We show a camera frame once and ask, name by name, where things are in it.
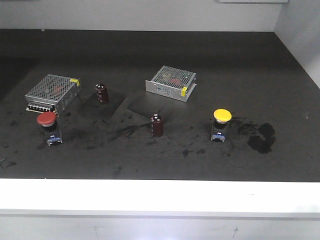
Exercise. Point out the rear dark red capacitor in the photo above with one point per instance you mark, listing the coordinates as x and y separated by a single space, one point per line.
102 93

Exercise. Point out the mesh power supply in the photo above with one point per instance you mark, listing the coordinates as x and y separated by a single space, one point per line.
53 93
173 83

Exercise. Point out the yellow mushroom push button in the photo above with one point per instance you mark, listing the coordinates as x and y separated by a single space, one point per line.
219 127

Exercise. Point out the left mesh power supply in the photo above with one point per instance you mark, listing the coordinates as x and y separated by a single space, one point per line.
53 93

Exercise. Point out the red mushroom push button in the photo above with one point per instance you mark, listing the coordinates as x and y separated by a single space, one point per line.
52 132

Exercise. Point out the dark red capacitor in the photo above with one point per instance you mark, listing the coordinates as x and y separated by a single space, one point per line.
157 125
102 93

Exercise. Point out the front dark red capacitor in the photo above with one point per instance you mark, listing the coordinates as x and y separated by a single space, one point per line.
157 125

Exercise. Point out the right mesh power supply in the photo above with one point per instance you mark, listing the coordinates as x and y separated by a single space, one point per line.
173 83

